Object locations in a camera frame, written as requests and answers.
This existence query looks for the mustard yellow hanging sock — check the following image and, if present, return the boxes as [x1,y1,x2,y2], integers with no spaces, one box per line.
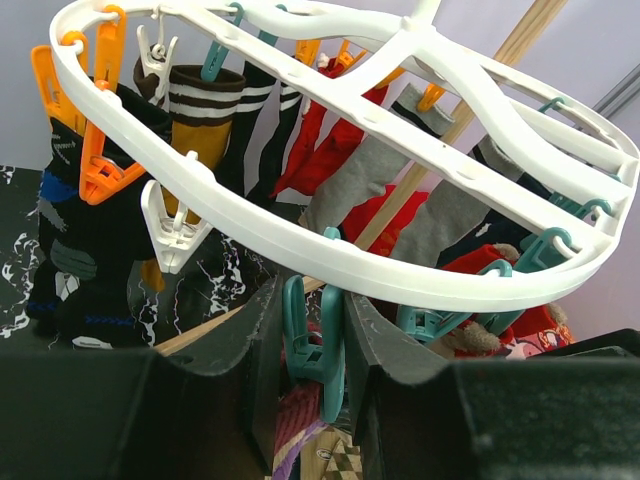
[139,64,249,294]

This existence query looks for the white oval clip hanger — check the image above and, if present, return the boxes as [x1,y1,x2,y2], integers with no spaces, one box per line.
[49,1,639,313]

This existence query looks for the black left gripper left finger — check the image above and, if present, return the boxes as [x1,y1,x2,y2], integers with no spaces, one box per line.
[149,276,283,479]

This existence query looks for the wooden drying rack frame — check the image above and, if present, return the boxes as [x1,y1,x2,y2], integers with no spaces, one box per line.
[154,0,571,357]

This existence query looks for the red cartoon print pillow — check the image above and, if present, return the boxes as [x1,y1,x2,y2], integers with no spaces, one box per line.
[507,303,575,359]

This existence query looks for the orange clothes clip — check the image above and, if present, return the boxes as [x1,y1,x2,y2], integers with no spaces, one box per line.
[31,4,145,205]

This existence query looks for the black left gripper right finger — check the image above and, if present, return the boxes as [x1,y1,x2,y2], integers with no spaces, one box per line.
[344,293,446,479]

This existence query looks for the beige sock with red cuff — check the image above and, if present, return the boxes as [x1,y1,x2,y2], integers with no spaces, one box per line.
[432,243,520,359]

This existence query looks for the red hanging sock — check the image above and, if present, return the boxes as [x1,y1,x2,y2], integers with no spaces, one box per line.
[272,52,389,199]

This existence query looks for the grey hanging sock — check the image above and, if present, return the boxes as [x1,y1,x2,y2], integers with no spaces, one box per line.
[299,84,454,234]

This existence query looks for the teal clip at gripper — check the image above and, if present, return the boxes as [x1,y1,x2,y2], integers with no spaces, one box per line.
[282,275,346,423]

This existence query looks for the black blue patterned sock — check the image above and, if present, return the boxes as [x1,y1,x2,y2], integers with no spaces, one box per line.
[25,84,174,351]

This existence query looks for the brown argyle sock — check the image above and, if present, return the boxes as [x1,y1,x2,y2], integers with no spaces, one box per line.
[300,427,363,480]

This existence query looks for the white clothes clip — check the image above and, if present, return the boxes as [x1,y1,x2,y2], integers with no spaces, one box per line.
[140,180,213,275]

